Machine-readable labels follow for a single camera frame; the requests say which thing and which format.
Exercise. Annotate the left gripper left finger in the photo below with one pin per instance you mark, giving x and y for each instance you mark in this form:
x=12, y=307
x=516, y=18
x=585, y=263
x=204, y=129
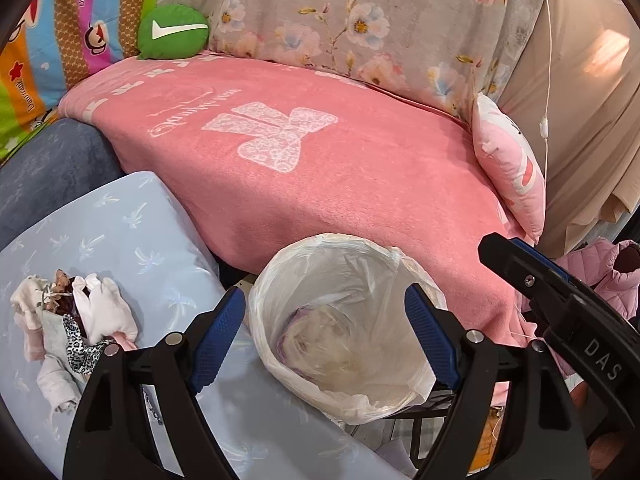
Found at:
x=111, y=436

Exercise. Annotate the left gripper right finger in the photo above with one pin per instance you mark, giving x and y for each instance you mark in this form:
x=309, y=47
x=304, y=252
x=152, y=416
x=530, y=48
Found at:
x=540, y=435

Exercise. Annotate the white cloth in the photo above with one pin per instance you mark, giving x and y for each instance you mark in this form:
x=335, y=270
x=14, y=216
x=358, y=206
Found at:
x=57, y=381

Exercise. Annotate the white glove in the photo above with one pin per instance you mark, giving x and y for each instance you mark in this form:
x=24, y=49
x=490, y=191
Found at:
x=102, y=310

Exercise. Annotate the white sock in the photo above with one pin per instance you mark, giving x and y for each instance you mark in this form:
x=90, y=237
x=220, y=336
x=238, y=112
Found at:
x=27, y=301

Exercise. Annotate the leopard print fabric strip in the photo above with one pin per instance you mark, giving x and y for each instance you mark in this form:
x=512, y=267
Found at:
x=81, y=356

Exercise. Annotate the white lined trash bin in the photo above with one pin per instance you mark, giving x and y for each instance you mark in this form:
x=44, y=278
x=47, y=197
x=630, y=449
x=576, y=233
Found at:
x=367, y=282

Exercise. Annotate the pink quilted jacket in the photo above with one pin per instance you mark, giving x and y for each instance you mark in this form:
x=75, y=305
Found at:
x=610, y=270

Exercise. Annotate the small pink white pillow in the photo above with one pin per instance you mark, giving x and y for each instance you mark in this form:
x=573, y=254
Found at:
x=510, y=163

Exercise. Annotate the beige curtain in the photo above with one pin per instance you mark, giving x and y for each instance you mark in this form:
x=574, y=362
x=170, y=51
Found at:
x=575, y=95

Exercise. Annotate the dark blue cushion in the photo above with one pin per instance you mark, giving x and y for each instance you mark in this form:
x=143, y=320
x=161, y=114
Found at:
x=66, y=160

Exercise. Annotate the pink bow blanket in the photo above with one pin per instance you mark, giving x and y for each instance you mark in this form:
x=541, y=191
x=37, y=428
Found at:
x=262, y=155

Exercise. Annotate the grey floral quilt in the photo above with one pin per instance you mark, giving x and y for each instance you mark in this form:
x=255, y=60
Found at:
x=441, y=53

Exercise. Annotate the green checkmark plush cushion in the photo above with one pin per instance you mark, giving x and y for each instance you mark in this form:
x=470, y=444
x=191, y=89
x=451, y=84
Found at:
x=171, y=32

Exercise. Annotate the colourful monkey striped bedding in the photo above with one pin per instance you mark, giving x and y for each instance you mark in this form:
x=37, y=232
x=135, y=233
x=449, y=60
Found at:
x=54, y=45

